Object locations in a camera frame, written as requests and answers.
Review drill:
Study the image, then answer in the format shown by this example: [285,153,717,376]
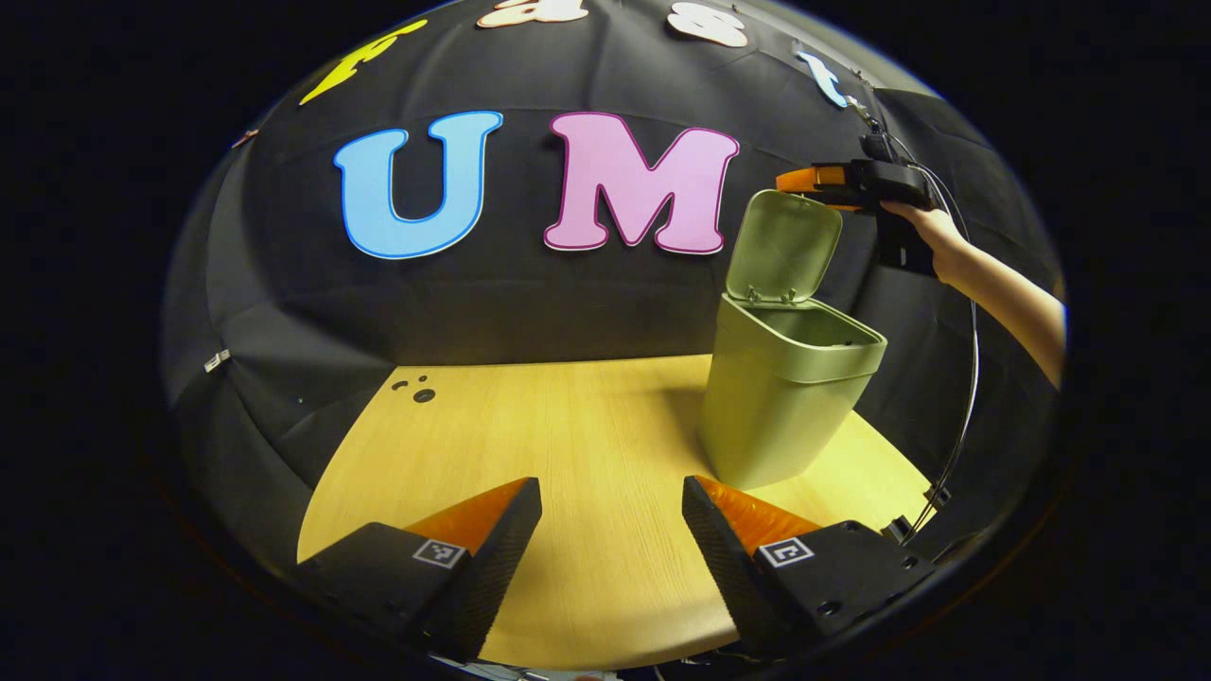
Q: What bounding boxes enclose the black backdrop cloth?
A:
[161,0,1065,568]

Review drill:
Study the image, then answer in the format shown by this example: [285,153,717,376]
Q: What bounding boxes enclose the green desktop garbage bin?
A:
[700,189,888,491]

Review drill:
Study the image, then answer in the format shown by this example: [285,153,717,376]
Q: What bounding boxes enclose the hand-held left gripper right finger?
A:
[681,475,938,658]

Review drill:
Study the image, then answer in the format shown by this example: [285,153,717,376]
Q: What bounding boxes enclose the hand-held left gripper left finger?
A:
[298,478,543,663]

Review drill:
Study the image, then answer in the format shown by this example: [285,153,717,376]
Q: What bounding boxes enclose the wooden desktop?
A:
[296,355,933,671]

